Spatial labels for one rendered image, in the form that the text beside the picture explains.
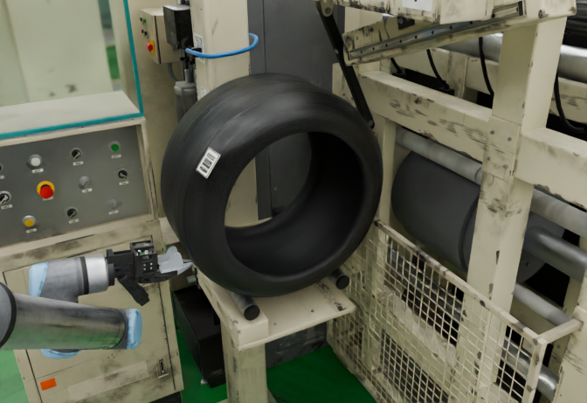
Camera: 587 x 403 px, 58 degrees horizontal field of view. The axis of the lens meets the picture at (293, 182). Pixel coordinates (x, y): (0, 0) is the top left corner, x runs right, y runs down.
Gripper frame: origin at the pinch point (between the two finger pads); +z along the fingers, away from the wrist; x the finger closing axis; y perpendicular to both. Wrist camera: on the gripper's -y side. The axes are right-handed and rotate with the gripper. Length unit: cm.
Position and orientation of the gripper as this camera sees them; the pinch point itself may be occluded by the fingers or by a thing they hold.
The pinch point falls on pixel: (187, 265)
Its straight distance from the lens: 141.5
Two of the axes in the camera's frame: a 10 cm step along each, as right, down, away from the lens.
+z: 8.9, -0.9, 4.5
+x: -4.5, -3.7, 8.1
